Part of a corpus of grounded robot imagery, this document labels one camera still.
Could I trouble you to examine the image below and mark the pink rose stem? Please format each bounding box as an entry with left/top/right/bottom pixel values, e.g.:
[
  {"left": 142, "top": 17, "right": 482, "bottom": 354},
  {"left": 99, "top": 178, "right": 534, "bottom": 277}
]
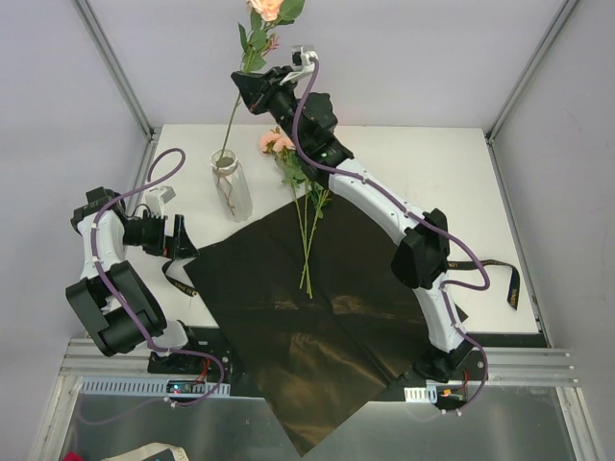
[
  {"left": 218, "top": 0, "right": 307, "bottom": 167},
  {"left": 300, "top": 182, "right": 331, "bottom": 299},
  {"left": 259, "top": 127, "right": 310, "bottom": 293},
  {"left": 276, "top": 143, "right": 318, "bottom": 292}
]

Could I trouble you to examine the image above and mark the black paper flower wrap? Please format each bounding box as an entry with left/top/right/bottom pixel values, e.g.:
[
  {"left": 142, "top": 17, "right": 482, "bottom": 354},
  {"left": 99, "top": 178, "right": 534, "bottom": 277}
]
[{"left": 184, "top": 194, "right": 470, "bottom": 457}]

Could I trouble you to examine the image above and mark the black ribbon gold lettering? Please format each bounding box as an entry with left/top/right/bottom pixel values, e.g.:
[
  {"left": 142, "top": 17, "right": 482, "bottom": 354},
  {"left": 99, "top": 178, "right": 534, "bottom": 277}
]
[{"left": 161, "top": 259, "right": 521, "bottom": 310}]

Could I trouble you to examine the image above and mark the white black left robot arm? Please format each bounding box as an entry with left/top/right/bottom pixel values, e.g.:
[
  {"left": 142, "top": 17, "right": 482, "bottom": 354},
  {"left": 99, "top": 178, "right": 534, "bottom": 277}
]
[{"left": 65, "top": 187, "right": 204, "bottom": 374}]

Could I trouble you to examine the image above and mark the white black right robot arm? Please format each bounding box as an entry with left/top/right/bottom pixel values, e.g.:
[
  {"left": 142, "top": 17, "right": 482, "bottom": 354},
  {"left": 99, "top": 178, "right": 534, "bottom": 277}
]
[{"left": 232, "top": 66, "right": 473, "bottom": 383}]

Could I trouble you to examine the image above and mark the white ribbed ceramic vase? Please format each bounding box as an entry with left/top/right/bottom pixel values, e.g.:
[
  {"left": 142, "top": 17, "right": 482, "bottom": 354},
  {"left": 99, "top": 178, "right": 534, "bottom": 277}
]
[{"left": 210, "top": 149, "right": 253, "bottom": 223}]

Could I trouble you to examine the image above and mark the cream tote bag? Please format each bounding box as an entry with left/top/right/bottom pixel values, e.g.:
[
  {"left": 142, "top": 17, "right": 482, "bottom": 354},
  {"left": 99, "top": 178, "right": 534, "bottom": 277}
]
[{"left": 103, "top": 443, "right": 189, "bottom": 461}]

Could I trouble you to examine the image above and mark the red cloth item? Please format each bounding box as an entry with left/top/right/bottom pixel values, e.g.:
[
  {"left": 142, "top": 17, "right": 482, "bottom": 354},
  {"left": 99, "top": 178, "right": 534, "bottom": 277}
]
[{"left": 61, "top": 450, "right": 85, "bottom": 461}]

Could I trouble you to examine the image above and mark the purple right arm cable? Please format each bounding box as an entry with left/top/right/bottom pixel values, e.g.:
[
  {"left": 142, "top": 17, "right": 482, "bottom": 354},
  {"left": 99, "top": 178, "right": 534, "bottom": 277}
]
[{"left": 290, "top": 52, "right": 491, "bottom": 417}]

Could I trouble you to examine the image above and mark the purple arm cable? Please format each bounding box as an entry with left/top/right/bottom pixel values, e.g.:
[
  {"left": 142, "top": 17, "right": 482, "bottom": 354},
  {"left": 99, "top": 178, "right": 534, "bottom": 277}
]
[
  {"left": 290, "top": 52, "right": 491, "bottom": 417},
  {"left": 90, "top": 148, "right": 226, "bottom": 409}
]

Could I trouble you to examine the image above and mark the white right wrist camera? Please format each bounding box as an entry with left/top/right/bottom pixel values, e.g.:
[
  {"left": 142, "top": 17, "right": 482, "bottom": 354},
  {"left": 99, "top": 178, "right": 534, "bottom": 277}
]
[{"left": 281, "top": 45, "right": 318, "bottom": 85}]

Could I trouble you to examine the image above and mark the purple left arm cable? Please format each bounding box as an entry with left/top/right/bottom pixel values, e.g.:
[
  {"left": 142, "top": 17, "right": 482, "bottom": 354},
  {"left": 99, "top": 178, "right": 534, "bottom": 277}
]
[{"left": 90, "top": 148, "right": 226, "bottom": 409}]

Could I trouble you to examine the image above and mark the left white cable duct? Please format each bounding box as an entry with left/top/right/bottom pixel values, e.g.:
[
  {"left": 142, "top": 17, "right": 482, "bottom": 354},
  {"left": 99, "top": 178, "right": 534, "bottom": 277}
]
[{"left": 81, "top": 377, "right": 231, "bottom": 399}]

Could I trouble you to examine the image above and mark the white cable duct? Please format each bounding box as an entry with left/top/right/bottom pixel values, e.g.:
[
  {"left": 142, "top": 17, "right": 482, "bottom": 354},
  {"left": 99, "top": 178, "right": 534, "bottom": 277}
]
[
  {"left": 404, "top": 384, "right": 468, "bottom": 404},
  {"left": 81, "top": 377, "right": 231, "bottom": 399}
]

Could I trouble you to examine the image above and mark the left aluminium frame post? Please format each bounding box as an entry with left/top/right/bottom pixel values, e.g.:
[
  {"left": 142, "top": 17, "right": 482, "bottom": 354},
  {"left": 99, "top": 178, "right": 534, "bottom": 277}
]
[{"left": 71, "top": 0, "right": 156, "bottom": 140}]

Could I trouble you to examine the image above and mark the aluminium frame post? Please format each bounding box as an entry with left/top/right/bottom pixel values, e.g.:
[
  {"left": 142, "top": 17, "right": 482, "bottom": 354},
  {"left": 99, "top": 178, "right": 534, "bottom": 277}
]
[
  {"left": 485, "top": 0, "right": 581, "bottom": 146},
  {"left": 71, "top": 0, "right": 156, "bottom": 140}
]

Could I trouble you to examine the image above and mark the right aluminium frame post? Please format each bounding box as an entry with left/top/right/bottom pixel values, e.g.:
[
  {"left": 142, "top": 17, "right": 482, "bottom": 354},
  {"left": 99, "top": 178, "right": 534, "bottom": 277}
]
[{"left": 485, "top": 0, "right": 581, "bottom": 146}]

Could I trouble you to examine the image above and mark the right white cable duct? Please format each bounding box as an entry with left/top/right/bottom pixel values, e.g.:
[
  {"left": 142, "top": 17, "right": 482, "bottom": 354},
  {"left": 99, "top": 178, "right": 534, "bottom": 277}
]
[{"left": 404, "top": 384, "right": 468, "bottom": 404}]

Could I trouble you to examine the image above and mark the aluminium front frame rail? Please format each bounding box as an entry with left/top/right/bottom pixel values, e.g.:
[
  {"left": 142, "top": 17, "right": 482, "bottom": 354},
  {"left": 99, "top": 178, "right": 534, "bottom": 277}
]
[{"left": 59, "top": 339, "right": 581, "bottom": 387}]

